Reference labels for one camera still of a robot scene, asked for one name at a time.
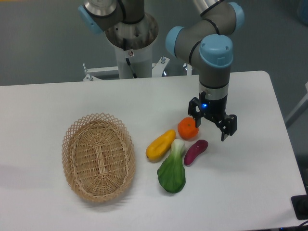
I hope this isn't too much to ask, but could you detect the black device at table edge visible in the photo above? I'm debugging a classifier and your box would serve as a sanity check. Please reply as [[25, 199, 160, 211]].
[[291, 194, 308, 220]]

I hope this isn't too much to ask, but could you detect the yellow mango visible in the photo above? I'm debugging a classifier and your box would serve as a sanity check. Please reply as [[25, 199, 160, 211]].
[[146, 129, 176, 161]]

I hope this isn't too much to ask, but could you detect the green bok choy vegetable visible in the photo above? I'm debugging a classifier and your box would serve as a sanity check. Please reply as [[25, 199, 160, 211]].
[[157, 139, 186, 193]]

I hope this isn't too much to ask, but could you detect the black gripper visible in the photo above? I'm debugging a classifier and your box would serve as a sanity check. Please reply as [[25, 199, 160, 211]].
[[188, 93, 237, 141]]

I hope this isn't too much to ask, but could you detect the woven wicker basket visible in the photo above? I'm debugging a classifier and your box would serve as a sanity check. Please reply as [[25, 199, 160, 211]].
[[62, 113, 136, 203]]

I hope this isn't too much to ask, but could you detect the white table leg right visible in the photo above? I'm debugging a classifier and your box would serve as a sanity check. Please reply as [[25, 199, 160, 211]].
[[284, 83, 308, 128]]

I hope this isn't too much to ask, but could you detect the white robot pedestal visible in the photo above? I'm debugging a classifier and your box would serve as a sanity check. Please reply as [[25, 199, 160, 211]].
[[105, 13, 159, 79]]

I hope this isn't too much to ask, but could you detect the black cable on pedestal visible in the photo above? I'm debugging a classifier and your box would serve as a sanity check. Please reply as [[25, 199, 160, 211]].
[[122, 38, 140, 79]]

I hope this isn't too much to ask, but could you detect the orange tangerine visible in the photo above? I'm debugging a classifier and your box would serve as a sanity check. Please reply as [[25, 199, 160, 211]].
[[178, 117, 199, 140]]

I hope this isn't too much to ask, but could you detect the purple sweet potato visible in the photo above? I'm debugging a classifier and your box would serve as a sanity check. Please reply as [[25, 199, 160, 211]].
[[184, 140, 208, 166]]

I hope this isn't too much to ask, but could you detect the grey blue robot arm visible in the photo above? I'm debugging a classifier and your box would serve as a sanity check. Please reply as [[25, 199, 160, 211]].
[[78, 0, 244, 140]]

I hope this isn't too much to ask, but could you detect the white metal base frame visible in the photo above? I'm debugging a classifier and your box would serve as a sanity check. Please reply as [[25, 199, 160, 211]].
[[82, 56, 194, 82]]

